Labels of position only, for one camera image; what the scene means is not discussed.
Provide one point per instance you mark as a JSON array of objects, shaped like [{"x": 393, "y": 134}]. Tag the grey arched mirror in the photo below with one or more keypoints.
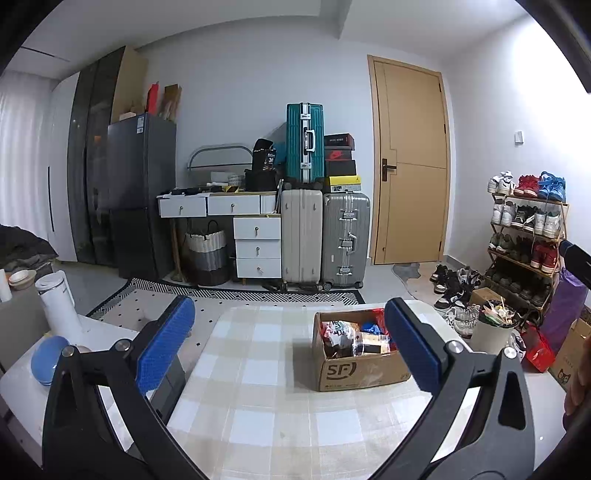
[{"x": 217, "y": 157}]

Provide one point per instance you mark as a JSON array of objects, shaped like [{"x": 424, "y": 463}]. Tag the beige suitcase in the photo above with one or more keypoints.
[{"x": 300, "y": 235}]

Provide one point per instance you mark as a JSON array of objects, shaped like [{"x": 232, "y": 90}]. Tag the tall red box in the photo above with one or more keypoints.
[{"x": 153, "y": 99}]

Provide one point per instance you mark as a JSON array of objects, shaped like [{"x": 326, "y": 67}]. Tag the red shopping bag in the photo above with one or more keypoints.
[{"x": 540, "y": 350}]

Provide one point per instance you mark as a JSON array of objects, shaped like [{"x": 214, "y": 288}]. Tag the blue round object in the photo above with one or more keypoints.
[{"x": 46, "y": 362}]

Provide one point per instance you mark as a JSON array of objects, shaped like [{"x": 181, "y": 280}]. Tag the white curtain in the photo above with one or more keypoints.
[{"x": 23, "y": 152}]

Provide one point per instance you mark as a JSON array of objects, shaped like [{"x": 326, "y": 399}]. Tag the wooden shoe rack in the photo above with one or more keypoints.
[{"x": 526, "y": 258}]

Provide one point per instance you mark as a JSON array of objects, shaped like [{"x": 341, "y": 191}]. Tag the black storage box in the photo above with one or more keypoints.
[{"x": 261, "y": 181}]

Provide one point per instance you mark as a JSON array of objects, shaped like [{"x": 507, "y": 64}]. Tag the black bag with tag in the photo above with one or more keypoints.
[{"x": 264, "y": 154}]

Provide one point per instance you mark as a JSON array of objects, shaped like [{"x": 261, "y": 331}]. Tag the dark grey fridge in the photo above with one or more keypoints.
[{"x": 143, "y": 194}]

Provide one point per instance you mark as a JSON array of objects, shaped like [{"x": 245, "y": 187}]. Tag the rows of shoes on rack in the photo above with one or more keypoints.
[{"x": 526, "y": 217}]

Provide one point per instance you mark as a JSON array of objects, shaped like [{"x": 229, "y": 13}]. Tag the white wardrobe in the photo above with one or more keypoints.
[{"x": 62, "y": 175}]

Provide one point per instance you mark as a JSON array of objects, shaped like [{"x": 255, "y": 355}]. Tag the person's right hand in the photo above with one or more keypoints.
[{"x": 579, "y": 392}]

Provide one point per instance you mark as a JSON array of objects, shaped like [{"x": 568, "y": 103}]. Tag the checked tablecloth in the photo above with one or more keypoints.
[{"x": 258, "y": 369}]

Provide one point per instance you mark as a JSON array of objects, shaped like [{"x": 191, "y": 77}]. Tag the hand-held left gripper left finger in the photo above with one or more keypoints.
[{"x": 166, "y": 341}]

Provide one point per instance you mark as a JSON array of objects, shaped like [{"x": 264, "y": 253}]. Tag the wooden door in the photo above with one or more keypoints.
[{"x": 411, "y": 138}]

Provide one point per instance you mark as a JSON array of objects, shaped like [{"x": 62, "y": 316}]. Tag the white electric kettle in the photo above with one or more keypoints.
[{"x": 57, "y": 304}]

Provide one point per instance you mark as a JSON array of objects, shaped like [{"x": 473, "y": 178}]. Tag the grey door mat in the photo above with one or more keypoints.
[{"x": 406, "y": 271}]

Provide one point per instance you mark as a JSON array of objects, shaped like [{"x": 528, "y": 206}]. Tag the printed cardboard box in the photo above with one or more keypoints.
[{"x": 575, "y": 355}]

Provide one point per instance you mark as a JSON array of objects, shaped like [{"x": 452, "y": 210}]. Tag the small white basket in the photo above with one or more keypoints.
[{"x": 235, "y": 180}]

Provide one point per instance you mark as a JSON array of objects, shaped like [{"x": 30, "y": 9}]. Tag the dark blue cookie packet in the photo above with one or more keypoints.
[{"x": 371, "y": 327}]

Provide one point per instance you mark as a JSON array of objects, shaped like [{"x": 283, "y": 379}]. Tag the teal suitcase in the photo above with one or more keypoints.
[{"x": 295, "y": 143}]

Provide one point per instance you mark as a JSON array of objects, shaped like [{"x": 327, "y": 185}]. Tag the small plain cardboard box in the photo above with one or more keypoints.
[{"x": 485, "y": 295}]

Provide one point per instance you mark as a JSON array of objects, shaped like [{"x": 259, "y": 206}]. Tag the woven grey white basket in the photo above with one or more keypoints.
[{"x": 207, "y": 258}]

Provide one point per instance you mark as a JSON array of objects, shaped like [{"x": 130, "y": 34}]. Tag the silver suitcase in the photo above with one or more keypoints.
[{"x": 334, "y": 240}]

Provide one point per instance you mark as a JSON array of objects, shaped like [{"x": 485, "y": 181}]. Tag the white bowl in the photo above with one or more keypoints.
[{"x": 22, "y": 279}]

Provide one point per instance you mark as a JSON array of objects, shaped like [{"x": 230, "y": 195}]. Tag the white desk with drawers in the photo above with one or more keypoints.
[{"x": 221, "y": 205}]

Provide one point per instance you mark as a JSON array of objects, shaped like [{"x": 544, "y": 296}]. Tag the brown paper bag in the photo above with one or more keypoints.
[{"x": 171, "y": 101}]

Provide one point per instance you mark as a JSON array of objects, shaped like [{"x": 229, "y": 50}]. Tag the white light switch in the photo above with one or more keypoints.
[{"x": 519, "y": 137}]

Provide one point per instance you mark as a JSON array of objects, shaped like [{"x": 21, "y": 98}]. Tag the dark glass cabinet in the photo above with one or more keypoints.
[{"x": 90, "y": 161}]

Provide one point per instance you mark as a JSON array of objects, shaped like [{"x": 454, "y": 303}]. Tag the brown cardboard box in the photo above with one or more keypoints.
[{"x": 360, "y": 371}]

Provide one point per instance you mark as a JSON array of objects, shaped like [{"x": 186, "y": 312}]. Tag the dark jacket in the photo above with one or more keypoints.
[{"x": 23, "y": 244}]

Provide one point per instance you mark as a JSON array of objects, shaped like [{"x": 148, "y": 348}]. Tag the purple bag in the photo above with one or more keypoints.
[{"x": 563, "y": 304}]

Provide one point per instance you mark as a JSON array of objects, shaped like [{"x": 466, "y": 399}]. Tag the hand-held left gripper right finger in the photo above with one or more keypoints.
[{"x": 411, "y": 341}]

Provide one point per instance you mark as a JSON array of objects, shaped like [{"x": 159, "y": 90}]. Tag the red shoe box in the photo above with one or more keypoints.
[{"x": 340, "y": 154}]

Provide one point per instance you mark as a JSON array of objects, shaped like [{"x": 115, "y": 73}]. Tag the black red-edged shoe box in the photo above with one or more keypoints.
[{"x": 339, "y": 141}]

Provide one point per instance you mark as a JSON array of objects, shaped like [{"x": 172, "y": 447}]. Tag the pile of loose sneakers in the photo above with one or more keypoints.
[{"x": 452, "y": 290}]

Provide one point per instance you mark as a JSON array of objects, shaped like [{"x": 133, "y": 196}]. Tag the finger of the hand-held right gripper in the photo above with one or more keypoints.
[{"x": 577, "y": 258}]

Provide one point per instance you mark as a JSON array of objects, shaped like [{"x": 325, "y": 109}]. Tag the white trash bin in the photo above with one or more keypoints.
[{"x": 491, "y": 334}]

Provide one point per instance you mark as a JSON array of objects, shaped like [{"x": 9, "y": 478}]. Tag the beige cracker packet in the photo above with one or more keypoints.
[{"x": 374, "y": 345}]

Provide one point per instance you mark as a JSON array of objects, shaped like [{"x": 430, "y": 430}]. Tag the white red snack packet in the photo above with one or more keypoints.
[{"x": 334, "y": 334}]

